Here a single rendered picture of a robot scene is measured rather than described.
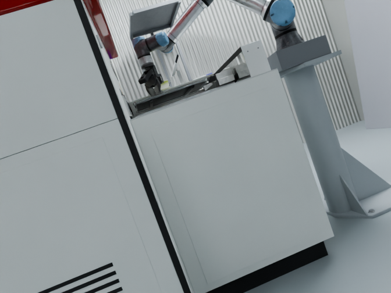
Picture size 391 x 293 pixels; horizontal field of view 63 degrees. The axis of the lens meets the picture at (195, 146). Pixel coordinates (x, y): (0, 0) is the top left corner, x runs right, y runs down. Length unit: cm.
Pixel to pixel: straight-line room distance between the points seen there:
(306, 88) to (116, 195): 112
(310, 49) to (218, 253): 105
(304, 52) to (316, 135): 43
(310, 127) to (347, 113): 302
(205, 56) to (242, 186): 299
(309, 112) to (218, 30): 269
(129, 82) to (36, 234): 305
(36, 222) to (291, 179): 94
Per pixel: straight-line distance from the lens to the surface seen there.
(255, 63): 140
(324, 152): 178
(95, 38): 109
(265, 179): 132
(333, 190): 184
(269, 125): 131
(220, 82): 152
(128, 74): 400
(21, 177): 109
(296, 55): 167
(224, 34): 426
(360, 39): 405
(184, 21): 189
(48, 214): 109
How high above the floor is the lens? 72
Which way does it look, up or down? 4 degrees down
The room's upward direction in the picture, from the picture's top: 20 degrees counter-clockwise
